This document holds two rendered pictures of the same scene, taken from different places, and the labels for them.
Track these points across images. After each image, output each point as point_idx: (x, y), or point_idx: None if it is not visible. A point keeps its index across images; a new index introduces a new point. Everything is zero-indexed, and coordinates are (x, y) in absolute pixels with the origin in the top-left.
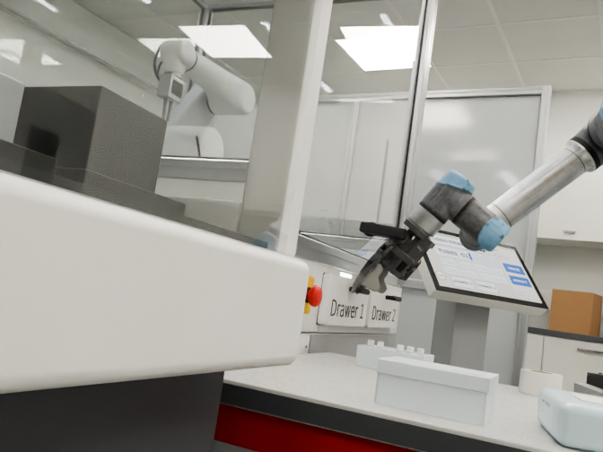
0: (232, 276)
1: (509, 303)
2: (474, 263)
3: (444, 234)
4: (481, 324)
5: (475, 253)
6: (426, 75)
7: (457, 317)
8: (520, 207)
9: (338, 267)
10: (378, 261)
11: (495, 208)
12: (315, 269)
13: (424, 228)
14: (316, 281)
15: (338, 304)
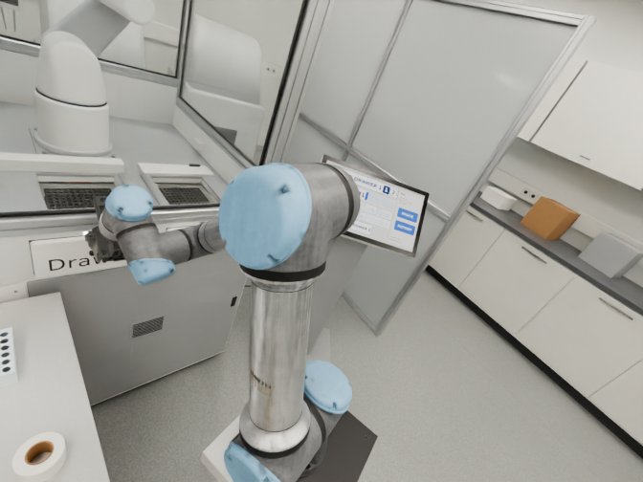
0: None
1: (375, 245)
2: (365, 203)
3: (354, 170)
4: (360, 247)
5: (375, 193)
6: (325, 3)
7: (338, 237)
8: (220, 241)
9: (72, 230)
10: (93, 240)
11: (203, 230)
12: (0, 242)
13: (103, 234)
14: (11, 250)
15: (70, 260)
